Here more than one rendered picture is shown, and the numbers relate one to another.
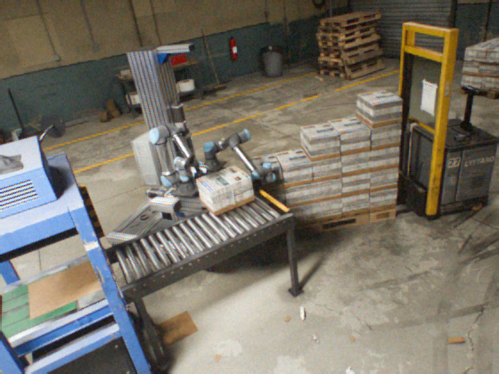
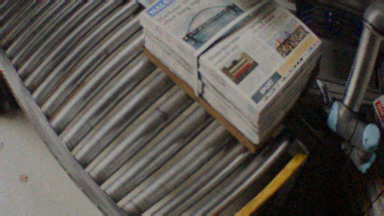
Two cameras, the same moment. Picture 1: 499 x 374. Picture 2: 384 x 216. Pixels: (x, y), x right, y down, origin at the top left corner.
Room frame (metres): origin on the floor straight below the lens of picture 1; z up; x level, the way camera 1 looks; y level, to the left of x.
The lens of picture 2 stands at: (2.43, -0.60, 2.35)
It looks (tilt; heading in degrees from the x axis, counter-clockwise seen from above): 64 degrees down; 73
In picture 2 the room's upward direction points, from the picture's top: 2 degrees counter-clockwise
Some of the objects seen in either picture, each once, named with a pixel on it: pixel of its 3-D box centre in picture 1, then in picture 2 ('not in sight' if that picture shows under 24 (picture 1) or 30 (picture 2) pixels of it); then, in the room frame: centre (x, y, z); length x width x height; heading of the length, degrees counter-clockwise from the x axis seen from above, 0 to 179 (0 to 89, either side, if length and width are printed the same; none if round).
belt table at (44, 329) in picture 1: (62, 296); not in sight; (1.97, 1.33, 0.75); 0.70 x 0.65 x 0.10; 115
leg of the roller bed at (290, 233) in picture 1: (292, 261); not in sight; (2.46, -0.28, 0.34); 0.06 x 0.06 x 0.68; 25
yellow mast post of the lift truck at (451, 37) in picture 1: (439, 132); not in sight; (3.17, -1.81, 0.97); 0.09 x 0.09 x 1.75; 4
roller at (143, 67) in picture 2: (223, 224); (116, 92); (2.49, 0.23, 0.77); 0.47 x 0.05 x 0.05; 25
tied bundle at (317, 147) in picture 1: (319, 141); not in sight; (3.43, -0.76, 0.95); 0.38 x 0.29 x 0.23; 4
